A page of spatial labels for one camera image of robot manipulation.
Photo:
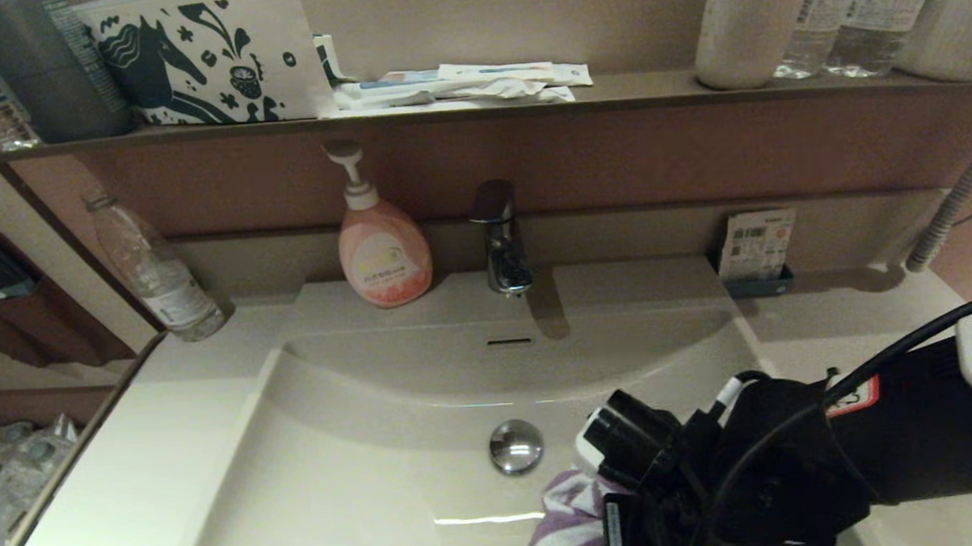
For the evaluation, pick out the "white cylinder bottle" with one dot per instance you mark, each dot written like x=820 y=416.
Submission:
x=744 y=29

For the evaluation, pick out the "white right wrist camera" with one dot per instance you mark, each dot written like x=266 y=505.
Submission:
x=621 y=438

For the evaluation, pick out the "white ribbed container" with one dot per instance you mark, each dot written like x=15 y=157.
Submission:
x=951 y=22

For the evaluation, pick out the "pink soap pump bottle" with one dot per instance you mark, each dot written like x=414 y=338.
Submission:
x=384 y=256

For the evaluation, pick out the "small white green box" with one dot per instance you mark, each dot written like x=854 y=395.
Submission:
x=327 y=60

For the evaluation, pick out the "white horse print box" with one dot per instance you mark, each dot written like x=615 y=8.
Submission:
x=208 y=56

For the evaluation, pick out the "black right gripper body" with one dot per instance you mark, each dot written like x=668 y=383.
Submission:
x=664 y=517

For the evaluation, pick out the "blue printed packet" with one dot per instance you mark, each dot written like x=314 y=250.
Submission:
x=402 y=80

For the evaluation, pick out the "chrome drain stopper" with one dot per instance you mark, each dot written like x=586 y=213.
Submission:
x=516 y=447

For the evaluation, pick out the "white sink basin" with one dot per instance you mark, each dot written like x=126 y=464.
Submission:
x=364 y=487

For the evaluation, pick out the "clear labelled water bottle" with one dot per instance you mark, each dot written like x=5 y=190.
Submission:
x=805 y=44
x=870 y=33

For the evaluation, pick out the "chrome sink faucet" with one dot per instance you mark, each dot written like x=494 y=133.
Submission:
x=506 y=256

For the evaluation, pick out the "white printed paper card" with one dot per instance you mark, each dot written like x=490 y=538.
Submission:
x=758 y=245

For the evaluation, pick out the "brown wall shelf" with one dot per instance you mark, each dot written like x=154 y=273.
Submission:
x=650 y=96

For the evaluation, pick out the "dark grey cylinder container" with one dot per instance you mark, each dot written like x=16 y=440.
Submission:
x=26 y=79

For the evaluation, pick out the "purple white striped towel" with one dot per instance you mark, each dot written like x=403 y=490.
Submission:
x=567 y=517

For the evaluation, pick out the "white toothbrush packet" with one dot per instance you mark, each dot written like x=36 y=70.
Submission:
x=519 y=72

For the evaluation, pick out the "empty clear plastic bottle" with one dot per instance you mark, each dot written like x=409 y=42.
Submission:
x=163 y=288

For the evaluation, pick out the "small dark blue holder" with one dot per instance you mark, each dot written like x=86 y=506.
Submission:
x=760 y=288

